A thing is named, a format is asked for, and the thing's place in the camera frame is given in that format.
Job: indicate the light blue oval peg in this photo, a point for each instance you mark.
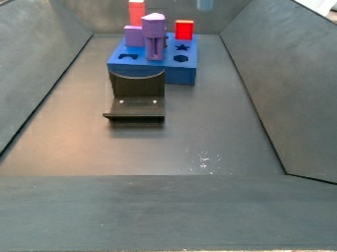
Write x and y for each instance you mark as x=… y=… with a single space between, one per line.
x=204 y=5

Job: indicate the blue shape sorter board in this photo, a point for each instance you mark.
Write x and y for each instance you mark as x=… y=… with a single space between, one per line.
x=179 y=65

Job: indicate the black curved stand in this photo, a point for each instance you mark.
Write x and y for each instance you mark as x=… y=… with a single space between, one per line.
x=137 y=97

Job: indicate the small purple block peg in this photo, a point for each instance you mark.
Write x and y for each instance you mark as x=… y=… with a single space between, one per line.
x=133 y=36

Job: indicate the red block peg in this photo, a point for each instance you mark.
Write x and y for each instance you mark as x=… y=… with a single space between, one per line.
x=183 y=29

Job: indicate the tall purple pentagon peg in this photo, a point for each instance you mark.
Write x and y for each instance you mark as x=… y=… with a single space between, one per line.
x=153 y=33

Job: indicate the tall salmon rectangular peg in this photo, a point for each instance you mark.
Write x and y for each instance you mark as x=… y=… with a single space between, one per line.
x=135 y=11

